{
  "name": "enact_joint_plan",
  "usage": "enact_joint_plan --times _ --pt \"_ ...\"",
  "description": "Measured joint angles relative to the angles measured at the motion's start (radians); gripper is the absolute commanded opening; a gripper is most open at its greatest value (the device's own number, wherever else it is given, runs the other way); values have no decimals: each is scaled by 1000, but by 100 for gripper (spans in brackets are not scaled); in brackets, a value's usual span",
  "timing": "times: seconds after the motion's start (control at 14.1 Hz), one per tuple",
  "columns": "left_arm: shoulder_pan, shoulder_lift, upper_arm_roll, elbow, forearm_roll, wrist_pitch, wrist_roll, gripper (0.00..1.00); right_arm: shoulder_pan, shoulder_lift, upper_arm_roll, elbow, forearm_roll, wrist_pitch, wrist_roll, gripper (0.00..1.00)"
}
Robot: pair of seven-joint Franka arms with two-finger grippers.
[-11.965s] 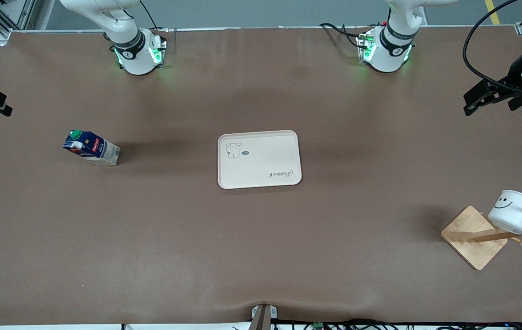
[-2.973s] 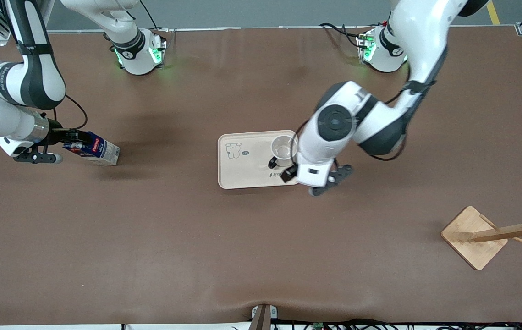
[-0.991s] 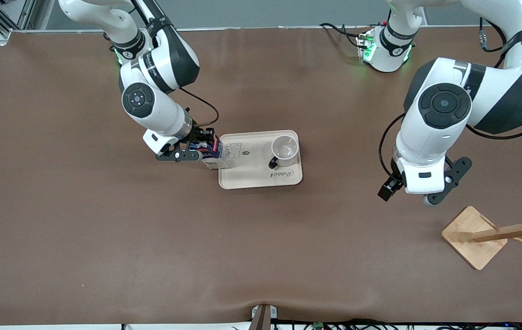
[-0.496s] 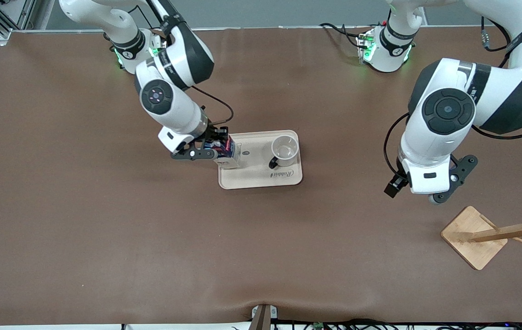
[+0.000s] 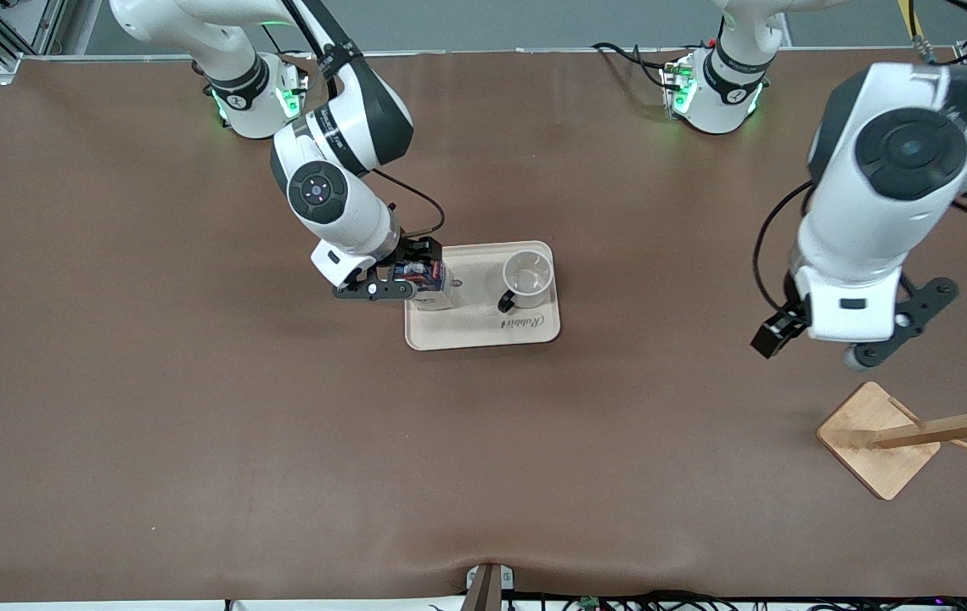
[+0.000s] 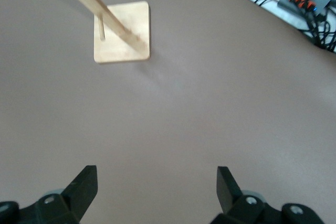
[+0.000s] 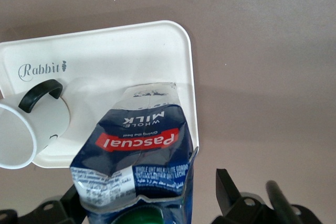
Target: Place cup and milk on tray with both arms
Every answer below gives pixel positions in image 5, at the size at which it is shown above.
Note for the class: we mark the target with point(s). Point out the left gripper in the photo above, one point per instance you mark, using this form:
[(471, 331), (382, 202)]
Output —
[(776, 333)]

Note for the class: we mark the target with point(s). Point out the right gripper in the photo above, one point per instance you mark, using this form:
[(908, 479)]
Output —
[(412, 251)]

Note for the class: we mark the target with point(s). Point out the blue milk carton green cap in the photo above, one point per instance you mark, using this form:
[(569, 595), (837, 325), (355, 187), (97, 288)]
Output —
[(432, 293)]

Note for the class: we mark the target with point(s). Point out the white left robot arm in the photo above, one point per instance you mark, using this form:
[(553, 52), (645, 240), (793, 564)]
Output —
[(874, 212)]

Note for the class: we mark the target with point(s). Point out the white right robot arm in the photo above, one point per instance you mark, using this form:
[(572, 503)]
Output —
[(339, 191)]

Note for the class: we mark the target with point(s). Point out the cream tray with rabbit print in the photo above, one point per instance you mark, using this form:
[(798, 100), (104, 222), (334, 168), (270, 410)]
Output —
[(483, 327)]

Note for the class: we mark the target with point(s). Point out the wooden mug stand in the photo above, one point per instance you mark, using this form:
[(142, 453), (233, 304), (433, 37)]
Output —
[(874, 441)]

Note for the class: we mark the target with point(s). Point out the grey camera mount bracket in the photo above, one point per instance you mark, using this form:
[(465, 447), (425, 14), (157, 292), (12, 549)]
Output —
[(487, 587)]

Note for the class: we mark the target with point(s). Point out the aluminium frame profile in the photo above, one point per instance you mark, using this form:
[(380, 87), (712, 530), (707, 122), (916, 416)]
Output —
[(3, 38)]

